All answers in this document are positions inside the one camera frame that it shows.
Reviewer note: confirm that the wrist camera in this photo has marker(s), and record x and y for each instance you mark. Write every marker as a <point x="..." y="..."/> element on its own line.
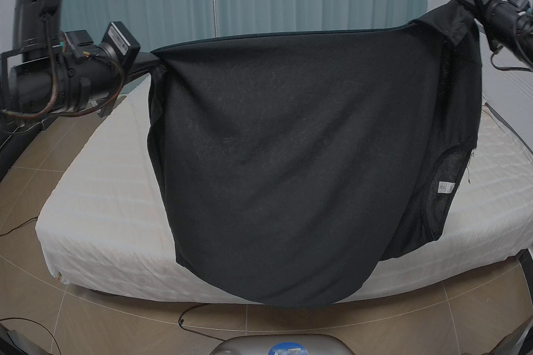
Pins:
<point x="517" y="0"/>
<point x="79" y="40"/>

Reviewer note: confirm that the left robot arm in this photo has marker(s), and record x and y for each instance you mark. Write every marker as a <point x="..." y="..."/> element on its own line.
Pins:
<point x="37" y="24"/>

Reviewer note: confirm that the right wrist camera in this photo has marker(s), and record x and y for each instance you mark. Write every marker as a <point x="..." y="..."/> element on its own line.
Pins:
<point x="517" y="0"/>

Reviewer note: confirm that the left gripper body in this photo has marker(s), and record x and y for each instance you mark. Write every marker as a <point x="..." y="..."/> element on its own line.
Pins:
<point x="79" y="89"/>

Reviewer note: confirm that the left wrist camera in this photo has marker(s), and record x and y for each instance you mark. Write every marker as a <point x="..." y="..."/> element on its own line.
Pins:
<point x="79" y="40"/>

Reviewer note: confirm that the black T-shirt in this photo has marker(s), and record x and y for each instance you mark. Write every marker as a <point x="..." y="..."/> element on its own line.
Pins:
<point x="291" y="145"/>

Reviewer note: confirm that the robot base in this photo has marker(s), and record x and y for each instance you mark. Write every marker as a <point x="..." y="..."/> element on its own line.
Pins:
<point x="250" y="347"/>

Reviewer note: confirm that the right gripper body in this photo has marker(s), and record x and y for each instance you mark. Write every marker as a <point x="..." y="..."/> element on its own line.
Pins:
<point x="497" y="18"/>

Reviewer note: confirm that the bed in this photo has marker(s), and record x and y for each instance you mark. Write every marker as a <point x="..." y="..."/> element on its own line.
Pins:
<point x="104" y="199"/>

